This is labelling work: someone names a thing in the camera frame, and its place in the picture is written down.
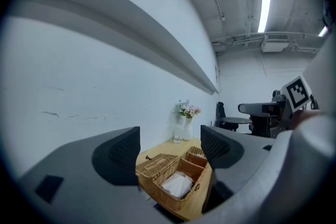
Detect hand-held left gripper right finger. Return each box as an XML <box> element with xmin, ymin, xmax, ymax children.
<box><xmin>200</xmin><ymin>124</ymin><xmax>276</xmax><ymax>215</ymax></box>

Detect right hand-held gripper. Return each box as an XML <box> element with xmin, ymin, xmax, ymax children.
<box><xmin>237</xmin><ymin>74</ymin><xmax>320</xmax><ymax>138</ymax></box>

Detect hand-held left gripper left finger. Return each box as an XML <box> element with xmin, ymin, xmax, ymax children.
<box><xmin>16</xmin><ymin>126</ymin><xmax>174</xmax><ymax>224</ymax></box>

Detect wicker basket box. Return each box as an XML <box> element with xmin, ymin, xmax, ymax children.
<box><xmin>135</xmin><ymin>146</ymin><xmax>211</xmax><ymax>212</ymax></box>

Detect person's right forearm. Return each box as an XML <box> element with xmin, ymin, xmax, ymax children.
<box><xmin>289</xmin><ymin>109</ymin><xmax>332</xmax><ymax>131</ymax></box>

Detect black office chair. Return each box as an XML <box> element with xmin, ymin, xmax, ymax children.
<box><xmin>216</xmin><ymin>101</ymin><xmax>227</xmax><ymax>128</ymax></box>

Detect white ribbed vase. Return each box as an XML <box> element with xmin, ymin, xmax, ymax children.
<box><xmin>182</xmin><ymin>116</ymin><xmax>194</xmax><ymax>142</ymax></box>

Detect pink and white flower bouquet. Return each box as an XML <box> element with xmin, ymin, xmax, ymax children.
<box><xmin>174</xmin><ymin>99</ymin><xmax>203</xmax><ymax>119</ymax></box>

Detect white air conditioner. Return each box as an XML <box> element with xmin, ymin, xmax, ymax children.
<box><xmin>260</xmin><ymin>33</ymin><xmax>290</xmax><ymax>53</ymax></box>

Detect white ceiling pipes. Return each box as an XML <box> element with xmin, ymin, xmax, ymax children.
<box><xmin>211</xmin><ymin>32</ymin><xmax>324</xmax><ymax>55</ymax></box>

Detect white cloth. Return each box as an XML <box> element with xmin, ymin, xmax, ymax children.
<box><xmin>160</xmin><ymin>171</ymin><xmax>194</xmax><ymax>199</ymax></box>

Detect long ceiling light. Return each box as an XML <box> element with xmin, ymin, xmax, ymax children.
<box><xmin>257</xmin><ymin>0</ymin><xmax>272</xmax><ymax>34</ymax></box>

